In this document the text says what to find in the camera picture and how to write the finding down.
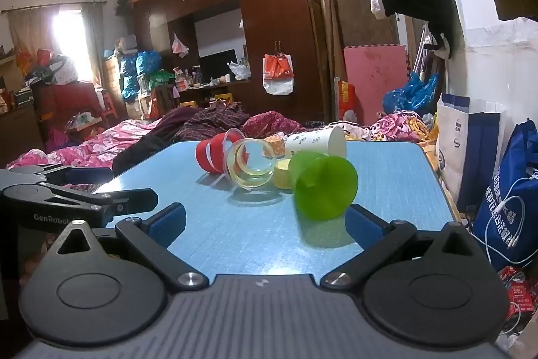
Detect small white plastic bag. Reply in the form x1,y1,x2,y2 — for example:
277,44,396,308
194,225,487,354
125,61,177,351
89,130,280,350
171,33,190,59

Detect stack of blue bags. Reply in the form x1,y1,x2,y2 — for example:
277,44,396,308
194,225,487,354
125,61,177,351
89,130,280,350
119,50,163,102

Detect black television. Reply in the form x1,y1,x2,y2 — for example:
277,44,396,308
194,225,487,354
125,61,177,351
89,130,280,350
199,49,238,80

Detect white cable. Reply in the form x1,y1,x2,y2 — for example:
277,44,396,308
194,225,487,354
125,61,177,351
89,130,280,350
483,169,538,264

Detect clear plastic cup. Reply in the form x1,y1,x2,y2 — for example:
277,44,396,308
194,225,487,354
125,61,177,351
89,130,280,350
224,128,279,192

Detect blue tote bag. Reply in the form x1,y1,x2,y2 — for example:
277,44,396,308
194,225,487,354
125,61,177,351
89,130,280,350
471,119,538,272

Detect white paper cup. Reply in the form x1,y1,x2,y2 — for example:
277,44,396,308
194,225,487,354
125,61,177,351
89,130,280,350
285,126,348,158

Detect pink floral blanket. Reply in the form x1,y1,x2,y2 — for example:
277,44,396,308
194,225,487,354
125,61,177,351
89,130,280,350
6,110,440,171

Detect pink foam mat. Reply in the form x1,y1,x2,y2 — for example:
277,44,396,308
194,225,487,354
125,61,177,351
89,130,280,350
344,44,409,121

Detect orange and white plastic bag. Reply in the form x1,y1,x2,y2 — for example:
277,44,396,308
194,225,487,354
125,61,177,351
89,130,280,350
263,53,294,96

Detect blue plastic bag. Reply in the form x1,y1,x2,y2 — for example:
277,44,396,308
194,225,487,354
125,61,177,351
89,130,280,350
382,73,440,114

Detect red packet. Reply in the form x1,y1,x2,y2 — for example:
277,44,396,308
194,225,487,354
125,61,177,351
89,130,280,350
498,265,535,323

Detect dark plaid cloth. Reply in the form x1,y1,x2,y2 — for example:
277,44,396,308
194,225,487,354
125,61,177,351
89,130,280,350
167,102,254,143

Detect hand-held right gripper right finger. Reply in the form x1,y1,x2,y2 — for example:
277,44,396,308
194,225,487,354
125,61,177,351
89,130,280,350
320,203,485,289

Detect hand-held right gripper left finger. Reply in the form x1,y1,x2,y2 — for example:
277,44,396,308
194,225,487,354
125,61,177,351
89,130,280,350
47,203,209,293

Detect window curtain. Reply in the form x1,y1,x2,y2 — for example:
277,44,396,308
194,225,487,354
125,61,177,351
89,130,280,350
5,2,107,88

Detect white and blue shopping bag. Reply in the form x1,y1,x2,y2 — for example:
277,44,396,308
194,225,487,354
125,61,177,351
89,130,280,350
435,93,511,213

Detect small yellow cup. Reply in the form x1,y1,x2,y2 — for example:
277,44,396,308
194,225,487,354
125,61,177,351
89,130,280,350
273,158,296,190

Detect dark wooden wardrobe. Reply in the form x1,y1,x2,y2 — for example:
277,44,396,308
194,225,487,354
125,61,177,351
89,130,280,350
132,0,325,121

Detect orange patterned paper cup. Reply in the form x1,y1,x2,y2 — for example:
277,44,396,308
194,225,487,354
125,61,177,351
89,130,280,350
263,135,287,160

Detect red plastic cup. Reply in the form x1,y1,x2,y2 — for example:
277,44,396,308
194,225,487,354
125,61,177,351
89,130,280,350
195,133,236,174

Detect green plastic cup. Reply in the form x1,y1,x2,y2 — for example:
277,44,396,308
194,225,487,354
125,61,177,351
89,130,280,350
288,151,359,222

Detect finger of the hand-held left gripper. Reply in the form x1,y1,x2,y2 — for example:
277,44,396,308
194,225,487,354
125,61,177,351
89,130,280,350
8,165,114,186
2,183,159,227

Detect wooden boards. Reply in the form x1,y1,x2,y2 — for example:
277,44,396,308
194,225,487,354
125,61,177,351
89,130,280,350
316,0,401,121

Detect red gift bag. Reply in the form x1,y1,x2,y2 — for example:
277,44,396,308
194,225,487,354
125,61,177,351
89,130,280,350
337,80,356,121

